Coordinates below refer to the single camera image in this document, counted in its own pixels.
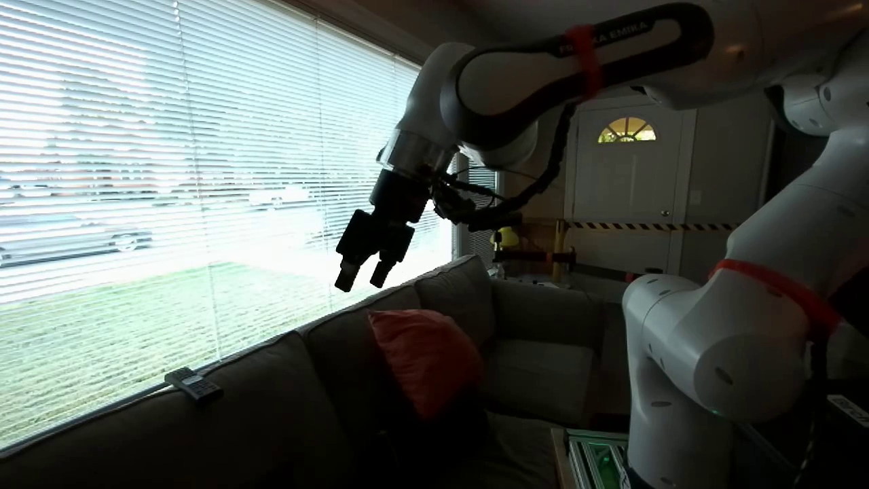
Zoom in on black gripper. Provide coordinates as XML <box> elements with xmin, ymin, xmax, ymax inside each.
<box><xmin>332</xmin><ymin>169</ymin><xmax>430</xmax><ymax>295</ymax></box>

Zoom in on dark remote control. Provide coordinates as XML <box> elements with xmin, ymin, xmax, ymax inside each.
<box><xmin>164</xmin><ymin>363</ymin><xmax>225</xmax><ymax>405</ymax></box>

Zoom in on orange cushion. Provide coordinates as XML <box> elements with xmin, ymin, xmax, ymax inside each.
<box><xmin>365</xmin><ymin>308</ymin><xmax>490</xmax><ymax>424</ymax></box>

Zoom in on black cushion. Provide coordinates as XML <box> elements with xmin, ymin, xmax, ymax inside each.
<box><xmin>357</xmin><ymin>362</ymin><xmax>501</xmax><ymax>489</ymax></box>

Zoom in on small yellow object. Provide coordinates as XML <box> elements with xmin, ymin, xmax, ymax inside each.
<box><xmin>492</xmin><ymin>225</ymin><xmax>525</xmax><ymax>257</ymax></box>

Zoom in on grey fabric sofa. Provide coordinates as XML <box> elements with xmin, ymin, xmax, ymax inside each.
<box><xmin>0</xmin><ymin>253</ymin><xmax>636</xmax><ymax>489</ymax></box>

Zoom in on white window blinds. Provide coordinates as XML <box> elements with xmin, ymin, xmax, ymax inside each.
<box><xmin>0</xmin><ymin>0</ymin><xmax>457</xmax><ymax>454</ymax></box>

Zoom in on white door with fan window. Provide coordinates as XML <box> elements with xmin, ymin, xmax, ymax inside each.
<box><xmin>564</xmin><ymin>93</ymin><xmax>702</xmax><ymax>279</ymax></box>

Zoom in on black yellow caution tape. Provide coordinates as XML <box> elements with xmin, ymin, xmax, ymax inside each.
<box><xmin>520</xmin><ymin>214</ymin><xmax>741</xmax><ymax>237</ymax></box>

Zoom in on parked silver car outside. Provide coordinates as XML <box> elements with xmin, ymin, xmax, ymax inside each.
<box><xmin>0</xmin><ymin>211</ymin><xmax>154</xmax><ymax>271</ymax></box>

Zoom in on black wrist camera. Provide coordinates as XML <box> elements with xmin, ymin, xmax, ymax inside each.
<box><xmin>431</xmin><ymin>173</ymin><xmax>483</xmax><ymax>230</ymax></box>

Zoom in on orange cable strap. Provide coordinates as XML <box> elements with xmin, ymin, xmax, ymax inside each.
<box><xmin>567</xmin><ymin>22</ymin><xmax>607</xmax><ymax>98</ymax></box>
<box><xmin>710</xmin><ymin>257</ymin><xmax>841</xmax><ymax>333</ymax></box>

